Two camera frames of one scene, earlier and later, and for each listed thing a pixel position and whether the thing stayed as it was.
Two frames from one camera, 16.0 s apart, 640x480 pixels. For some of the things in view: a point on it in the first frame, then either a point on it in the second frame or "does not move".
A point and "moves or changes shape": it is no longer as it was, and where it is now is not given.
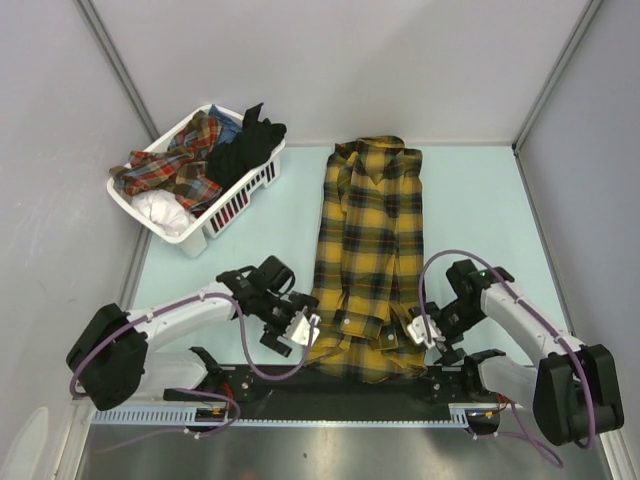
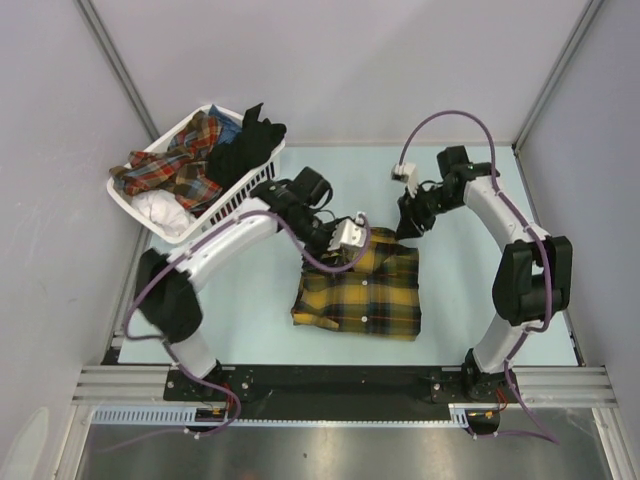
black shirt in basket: (248, 151) does not move
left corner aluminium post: (118, 66) does not move
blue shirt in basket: (230, 131) does not move
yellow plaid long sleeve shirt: (369, 276) moves or changes shape
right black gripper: (449, 355) → (412, 217)
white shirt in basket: (164, 209) does not move
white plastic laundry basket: (197, 179) does not move
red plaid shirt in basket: (180, 169) does not move
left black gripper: (270, 337) → (322, 250)
